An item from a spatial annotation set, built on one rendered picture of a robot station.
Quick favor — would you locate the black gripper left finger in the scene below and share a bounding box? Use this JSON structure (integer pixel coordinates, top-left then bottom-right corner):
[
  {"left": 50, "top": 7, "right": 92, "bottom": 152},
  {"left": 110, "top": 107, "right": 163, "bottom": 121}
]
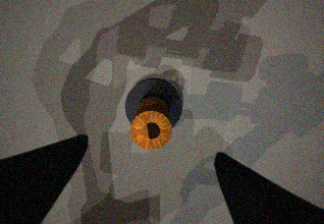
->
[{"left": 0, "top": 135, "right": 88, "bottom": 224}]

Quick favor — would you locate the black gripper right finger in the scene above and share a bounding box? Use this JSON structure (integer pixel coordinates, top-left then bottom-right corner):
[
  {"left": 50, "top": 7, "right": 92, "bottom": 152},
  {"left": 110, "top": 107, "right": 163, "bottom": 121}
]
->
[{"left": 214, "top": 152, "right": 324, "bottom": 224}]

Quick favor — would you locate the orange cylinder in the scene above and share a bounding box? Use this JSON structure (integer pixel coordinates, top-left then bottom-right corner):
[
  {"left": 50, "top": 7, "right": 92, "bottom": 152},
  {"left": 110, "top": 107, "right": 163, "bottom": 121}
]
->
[{"left": 130, "top": 97, "right": 172, "bottom": 150}]

